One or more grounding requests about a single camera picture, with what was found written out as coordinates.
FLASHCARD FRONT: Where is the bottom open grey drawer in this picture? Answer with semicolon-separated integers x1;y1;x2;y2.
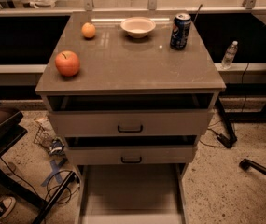
76;164;189;224

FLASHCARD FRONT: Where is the dark side table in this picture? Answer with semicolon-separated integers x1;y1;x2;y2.
0;104;76;224

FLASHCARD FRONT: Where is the red apple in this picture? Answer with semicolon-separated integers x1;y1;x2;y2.
54;50;80;77

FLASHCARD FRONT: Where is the blue pepsi can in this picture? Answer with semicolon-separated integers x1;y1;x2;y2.
170;13;191;50

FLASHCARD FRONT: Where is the black floor cable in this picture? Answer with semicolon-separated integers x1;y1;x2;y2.
44;169;81;205

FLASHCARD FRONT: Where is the black power adapter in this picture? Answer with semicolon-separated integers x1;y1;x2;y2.
217;133;232;148

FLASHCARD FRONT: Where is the clear plastic water bottle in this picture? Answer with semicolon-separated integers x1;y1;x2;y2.
221;41;238;70

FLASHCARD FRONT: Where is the wire mesh basket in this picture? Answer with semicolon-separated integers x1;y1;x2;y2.
34;126;56;149

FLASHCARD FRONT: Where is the white bowl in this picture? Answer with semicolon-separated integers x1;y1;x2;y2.
120;17;156;38

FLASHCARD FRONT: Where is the top grey drawer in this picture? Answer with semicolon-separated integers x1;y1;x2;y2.
49;94;212;137

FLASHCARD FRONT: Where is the black chair leg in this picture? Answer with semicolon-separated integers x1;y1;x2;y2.
239;159;266;175

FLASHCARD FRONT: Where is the middle grey drawer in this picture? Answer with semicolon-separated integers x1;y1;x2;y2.
64;136;197;165

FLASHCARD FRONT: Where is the orange fruit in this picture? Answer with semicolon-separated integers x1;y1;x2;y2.
81;22;96;38

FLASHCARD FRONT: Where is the grey drawer cabinet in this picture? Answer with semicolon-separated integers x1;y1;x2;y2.
35;10;227;224

